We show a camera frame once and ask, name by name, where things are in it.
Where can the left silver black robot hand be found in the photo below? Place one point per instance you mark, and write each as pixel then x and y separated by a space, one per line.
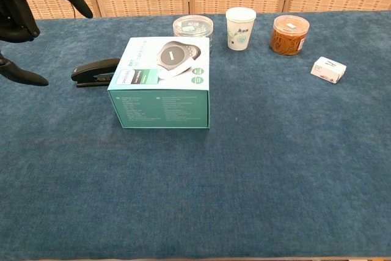
pixel 18 13

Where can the green paper speaker box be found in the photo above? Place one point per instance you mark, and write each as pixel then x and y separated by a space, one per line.
pixel 159 105

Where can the small white staple box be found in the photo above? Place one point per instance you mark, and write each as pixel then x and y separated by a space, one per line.
pixel 328 70

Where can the black stapler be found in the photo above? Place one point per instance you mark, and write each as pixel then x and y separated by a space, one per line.
pixel 91 71

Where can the clear jar of binder clips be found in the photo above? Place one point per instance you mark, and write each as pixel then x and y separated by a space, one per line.
pixel 192 27

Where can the white paper cup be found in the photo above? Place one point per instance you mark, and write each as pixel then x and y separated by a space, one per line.
pixel 239 31

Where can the clear jar of rubber bands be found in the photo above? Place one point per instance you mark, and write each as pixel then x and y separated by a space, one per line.
pixel 288 36

